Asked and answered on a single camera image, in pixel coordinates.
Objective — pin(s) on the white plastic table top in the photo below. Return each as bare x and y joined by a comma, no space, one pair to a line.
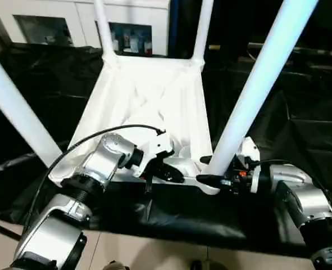
154,98

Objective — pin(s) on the white plastic table leg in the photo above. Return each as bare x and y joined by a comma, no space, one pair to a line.
267,70
11,107
104,28
202,28

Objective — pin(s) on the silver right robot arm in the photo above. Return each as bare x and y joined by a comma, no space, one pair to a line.
309,197

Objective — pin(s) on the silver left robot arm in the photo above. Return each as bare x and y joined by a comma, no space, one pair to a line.
106,157

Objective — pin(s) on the black right robot foot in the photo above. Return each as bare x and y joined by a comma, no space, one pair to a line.
199,265

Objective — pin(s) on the small tan label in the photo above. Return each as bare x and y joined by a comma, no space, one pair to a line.
214,47

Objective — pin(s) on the small white cup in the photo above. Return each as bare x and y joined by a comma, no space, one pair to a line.
148,46

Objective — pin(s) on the dark blue hanging cloth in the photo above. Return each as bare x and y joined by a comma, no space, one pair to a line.
174,28

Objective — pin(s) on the white blue carton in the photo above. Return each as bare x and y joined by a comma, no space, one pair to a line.
132,42

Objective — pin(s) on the small white jar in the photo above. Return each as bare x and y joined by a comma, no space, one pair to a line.
115,43

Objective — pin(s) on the black metal rod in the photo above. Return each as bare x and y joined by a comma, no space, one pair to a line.
317,52

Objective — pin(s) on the black metal stand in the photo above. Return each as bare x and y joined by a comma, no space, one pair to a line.
0,225

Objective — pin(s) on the white glass-door cabinet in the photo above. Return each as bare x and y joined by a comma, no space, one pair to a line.
84,11

